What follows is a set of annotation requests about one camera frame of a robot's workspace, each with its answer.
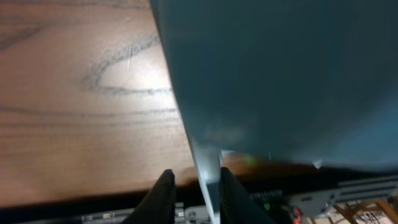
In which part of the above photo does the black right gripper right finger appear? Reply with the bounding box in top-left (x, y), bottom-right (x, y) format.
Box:
top-left (219, 167), bottom-right (276, 224)

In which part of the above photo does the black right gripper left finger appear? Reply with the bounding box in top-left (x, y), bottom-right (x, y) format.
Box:
top-left (121, 169), bottom-right (176, 224)

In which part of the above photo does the light blue bowl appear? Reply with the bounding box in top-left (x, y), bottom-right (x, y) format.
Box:
top-left (150, 1), bottom-right (397, 223)

